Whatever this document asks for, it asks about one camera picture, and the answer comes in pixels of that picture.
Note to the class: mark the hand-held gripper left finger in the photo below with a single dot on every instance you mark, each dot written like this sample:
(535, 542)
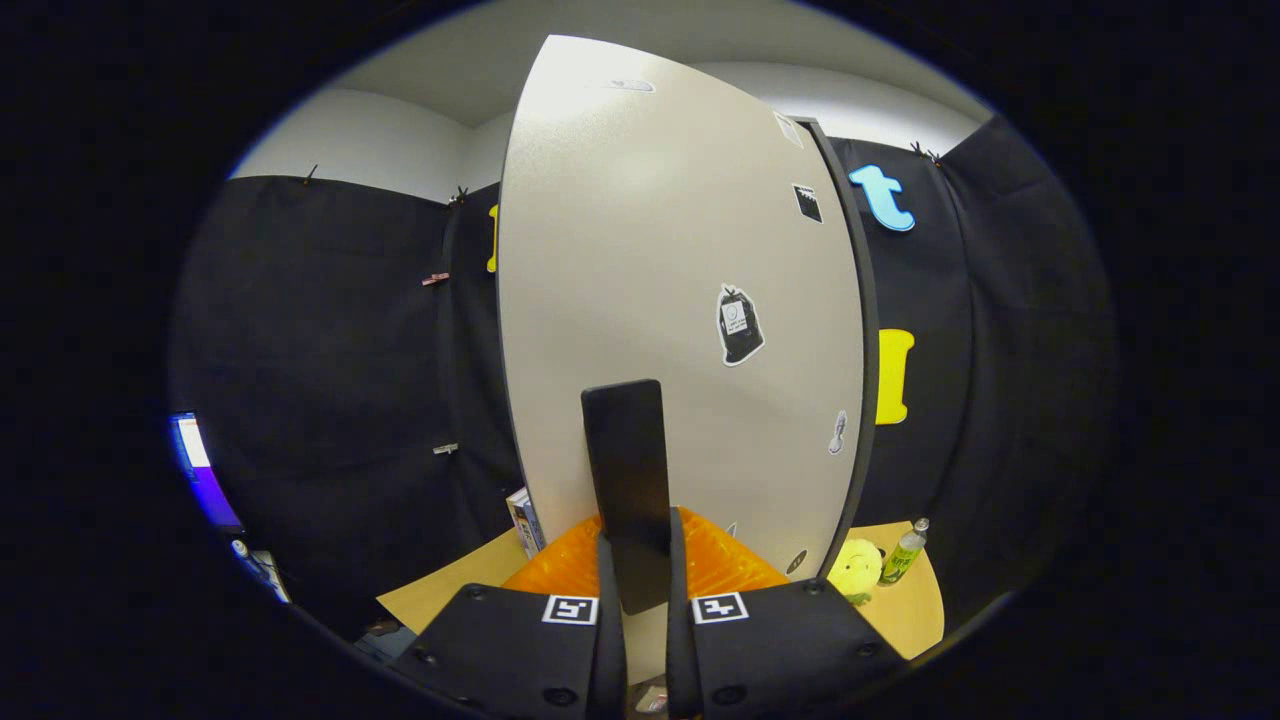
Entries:
(610, 640)

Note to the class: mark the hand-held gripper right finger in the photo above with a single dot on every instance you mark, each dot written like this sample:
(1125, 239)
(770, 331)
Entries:
(678, 650)

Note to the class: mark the beige shoe cabinet door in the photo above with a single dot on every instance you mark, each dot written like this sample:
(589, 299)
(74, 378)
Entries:
(640, 250)

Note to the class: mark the grey shoe cabinet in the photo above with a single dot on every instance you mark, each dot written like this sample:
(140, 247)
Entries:
(872, 310)

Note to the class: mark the white spine book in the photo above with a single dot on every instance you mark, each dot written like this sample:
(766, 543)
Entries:
(525, 520)

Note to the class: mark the yellow plush toy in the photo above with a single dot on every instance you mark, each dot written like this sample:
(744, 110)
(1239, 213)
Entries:
(855, 570)

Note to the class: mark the green bottle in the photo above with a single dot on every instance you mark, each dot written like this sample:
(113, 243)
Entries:
(903, 555)

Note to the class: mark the black backdrop cloth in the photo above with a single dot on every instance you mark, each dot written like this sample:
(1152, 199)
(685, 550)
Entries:
(330, 350)

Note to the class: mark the lit computer screen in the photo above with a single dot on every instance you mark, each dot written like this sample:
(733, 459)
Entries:
(198, 470)

